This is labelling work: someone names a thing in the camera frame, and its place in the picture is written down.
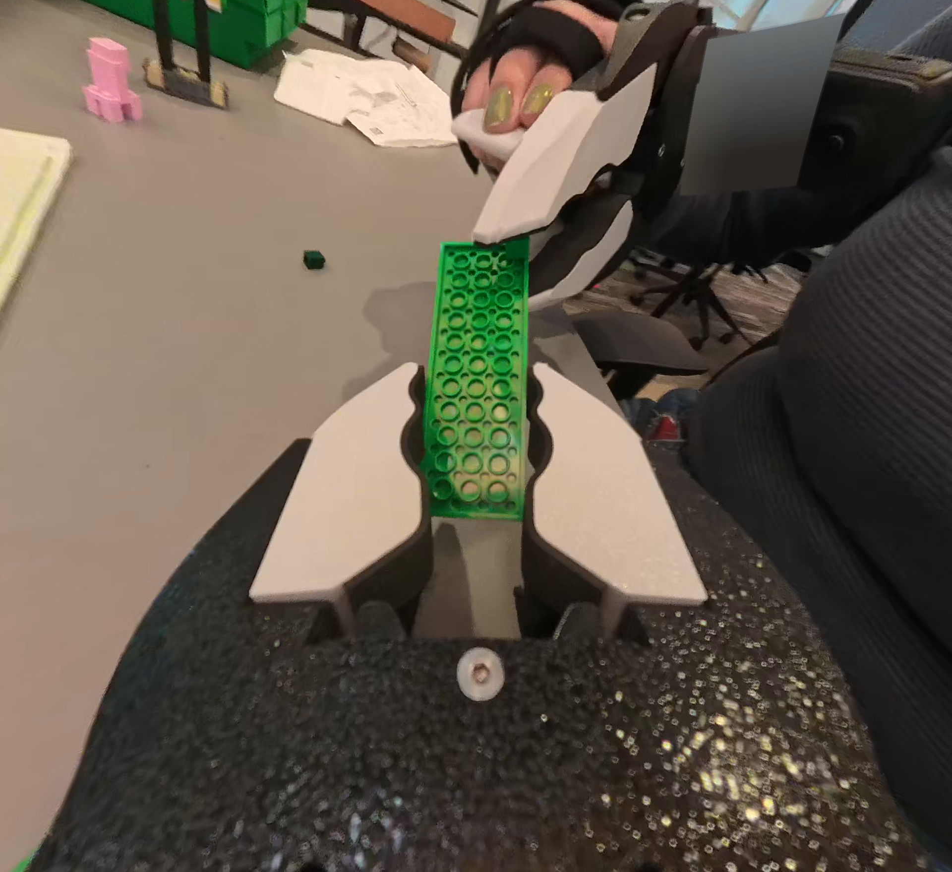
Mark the white paper sheet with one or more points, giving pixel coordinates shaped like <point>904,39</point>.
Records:
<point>342,91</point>

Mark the black swivel office chair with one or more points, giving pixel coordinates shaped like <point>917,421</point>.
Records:
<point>639,340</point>

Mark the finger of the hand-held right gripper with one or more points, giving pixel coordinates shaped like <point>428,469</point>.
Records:
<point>550,158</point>
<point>595,254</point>

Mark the person's dark ribbed sweater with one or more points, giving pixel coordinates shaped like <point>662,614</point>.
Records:
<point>855,440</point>

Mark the person's blue jeans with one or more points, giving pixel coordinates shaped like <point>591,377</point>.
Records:
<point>639,407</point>

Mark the pink pig figure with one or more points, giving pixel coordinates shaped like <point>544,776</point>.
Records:
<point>108,80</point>

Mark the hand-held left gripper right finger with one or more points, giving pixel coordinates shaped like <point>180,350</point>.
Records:
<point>602,507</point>

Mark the small dark green brick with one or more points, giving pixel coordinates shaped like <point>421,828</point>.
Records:
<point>315,260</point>

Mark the black brick stand model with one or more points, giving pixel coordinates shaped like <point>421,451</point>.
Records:
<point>186,85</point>

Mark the long green brick plate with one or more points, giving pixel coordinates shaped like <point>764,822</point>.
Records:
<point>476,396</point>

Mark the grey desk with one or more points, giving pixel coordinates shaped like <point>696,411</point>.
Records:
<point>186,366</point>

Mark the person's right hand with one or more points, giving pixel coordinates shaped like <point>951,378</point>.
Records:
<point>565,20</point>

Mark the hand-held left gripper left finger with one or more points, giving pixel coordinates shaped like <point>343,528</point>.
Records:
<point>349,500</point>

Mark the brick instruction booklet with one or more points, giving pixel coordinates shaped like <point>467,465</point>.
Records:
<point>26,195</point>

